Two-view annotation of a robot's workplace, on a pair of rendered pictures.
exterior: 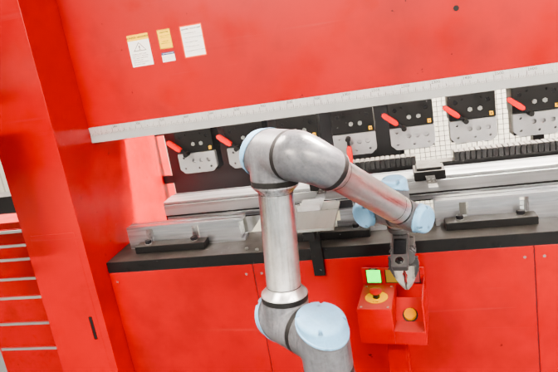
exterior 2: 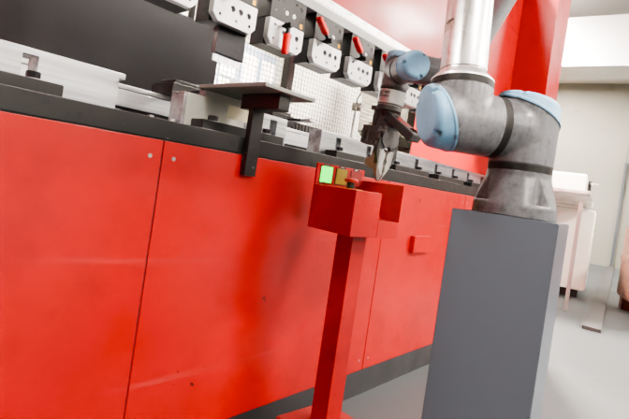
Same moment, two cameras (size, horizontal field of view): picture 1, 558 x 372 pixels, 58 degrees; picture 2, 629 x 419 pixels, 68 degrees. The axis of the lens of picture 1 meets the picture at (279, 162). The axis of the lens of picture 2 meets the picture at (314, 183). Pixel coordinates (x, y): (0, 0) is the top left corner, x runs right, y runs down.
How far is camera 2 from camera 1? 1.58 m
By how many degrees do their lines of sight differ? 64
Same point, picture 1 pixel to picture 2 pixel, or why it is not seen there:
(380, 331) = (368, 221)
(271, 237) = not seen: outside the picture
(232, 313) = (99, 226)
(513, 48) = (388, 19)
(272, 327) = (483, 109)
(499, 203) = (357, 147)
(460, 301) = not seen: hidden behind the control
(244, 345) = (101, 295)
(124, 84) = not seen: outside the picture
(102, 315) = not seen: outside the picture
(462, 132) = (355, 69)
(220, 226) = (84, 75)
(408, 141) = (323, 58)
